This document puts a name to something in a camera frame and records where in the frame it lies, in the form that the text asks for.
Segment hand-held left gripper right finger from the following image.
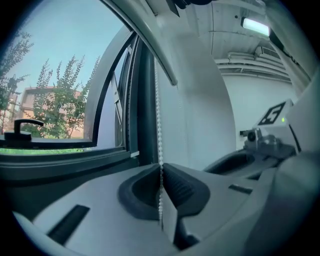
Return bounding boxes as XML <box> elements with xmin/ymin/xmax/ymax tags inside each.
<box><xmin>159</xmin><ymin>162</ymin><xmax>266</xmax><ymax>256</ymax></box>

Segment white ceiling pipes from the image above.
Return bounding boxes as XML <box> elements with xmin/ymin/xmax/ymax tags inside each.
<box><xmin>214</xmin><ymin>51</ymin><xmax>293</xmax><ymax>81</ymax></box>

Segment black head-mounted camera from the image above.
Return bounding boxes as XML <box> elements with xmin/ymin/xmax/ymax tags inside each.
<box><xmin>166</xmin><ymin>0</ymin><xmax>216</xmax><ymax>18</ymax></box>

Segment white bead pull chain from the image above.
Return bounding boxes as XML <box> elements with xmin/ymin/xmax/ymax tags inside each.
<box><xmin>152</xmin><ymin>56</ymin><xmax>166</xmax><ymax>226</ymax></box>

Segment white air vent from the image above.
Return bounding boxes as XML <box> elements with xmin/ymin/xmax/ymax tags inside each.
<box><xmin>254</xmin><ymin>46</ymin><xmax>283</xmax><ymax>60</ymax></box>

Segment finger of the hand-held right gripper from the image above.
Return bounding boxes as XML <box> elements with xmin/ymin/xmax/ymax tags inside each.
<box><xmin>203</xmin><ymin>149</ymin><xmax>279</xmax><ymax>180</ymax></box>

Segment green shrubs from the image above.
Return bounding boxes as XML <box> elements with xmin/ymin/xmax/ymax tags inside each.
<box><xmin>0</xmin><ymin>147</ymin><xmax>86</xmax><ymax>156</ymax></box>

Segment person's white shirt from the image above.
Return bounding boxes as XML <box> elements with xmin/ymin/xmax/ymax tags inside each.
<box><xmin>266</xmin><ymin>0</ymin><xmax>320</xmax><ymax>157</ymax></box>

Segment black open window sash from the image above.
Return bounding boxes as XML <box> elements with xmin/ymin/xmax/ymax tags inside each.
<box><xmin>0</xmin><ymin>0</ymin><xmax>134</xmax><ymax>151</ymax></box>

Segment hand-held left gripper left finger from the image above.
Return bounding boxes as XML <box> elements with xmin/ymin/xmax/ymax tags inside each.
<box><xmin>11</xmin><ymin>162</ymin><xmax>181</xmax><ymax>256</ymax></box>

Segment black window handle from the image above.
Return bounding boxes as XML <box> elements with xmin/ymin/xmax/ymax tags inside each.
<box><xmin>4</xmin><ymin>118</ymin><xmax>45</xmax><ymax>142</ymax></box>

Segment orange brick building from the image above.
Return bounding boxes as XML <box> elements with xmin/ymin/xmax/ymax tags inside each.
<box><xmin>19</xmin><ymin>86</ymin><xmax>86</xmax><ymax>139</ymax></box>

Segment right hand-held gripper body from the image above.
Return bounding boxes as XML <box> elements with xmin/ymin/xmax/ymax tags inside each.
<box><xmin>239</xmin><ymin>98</ymin><xmax>303</xmax><ymax>160</ymax></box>

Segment rectangular ceiling light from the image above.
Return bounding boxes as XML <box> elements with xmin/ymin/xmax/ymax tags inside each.
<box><xmin>240</xmin><ymin>16</ymin><xmax>271</xmax><ymax>38</ymax></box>

